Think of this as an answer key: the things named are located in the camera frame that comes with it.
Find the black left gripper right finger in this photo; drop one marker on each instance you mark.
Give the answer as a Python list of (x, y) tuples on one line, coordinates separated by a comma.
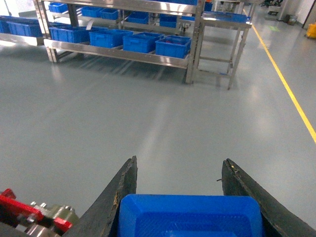
[(278, 221)]

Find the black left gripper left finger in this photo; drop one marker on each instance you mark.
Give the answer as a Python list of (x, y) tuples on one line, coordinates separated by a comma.
[(101, 219)]

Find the blue block part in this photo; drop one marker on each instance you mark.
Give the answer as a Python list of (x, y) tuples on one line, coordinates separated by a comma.
[(145, 215)]

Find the blue bin shelf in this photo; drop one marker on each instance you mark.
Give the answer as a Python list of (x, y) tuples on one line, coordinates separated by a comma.
[(72, 34), (143, 42), (108, 38)]

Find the blue bin with red wrap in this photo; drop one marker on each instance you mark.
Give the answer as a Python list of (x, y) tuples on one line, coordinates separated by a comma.
[(173, 46)]

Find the steel flow rack shelf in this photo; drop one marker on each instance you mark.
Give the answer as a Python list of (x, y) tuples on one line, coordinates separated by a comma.
[(57, 50)]

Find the blue bin far left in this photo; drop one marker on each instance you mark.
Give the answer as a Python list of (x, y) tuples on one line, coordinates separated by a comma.
[(20, 26)]

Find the red metal clamp fixture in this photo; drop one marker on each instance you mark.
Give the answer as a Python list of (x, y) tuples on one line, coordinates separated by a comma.
[(38, 220)]

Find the yellow mop bucket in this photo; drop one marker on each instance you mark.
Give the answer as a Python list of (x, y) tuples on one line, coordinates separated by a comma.
[(311, 31)]

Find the steel side table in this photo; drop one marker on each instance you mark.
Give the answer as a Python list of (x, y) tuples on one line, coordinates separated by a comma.
[(220, 43)]

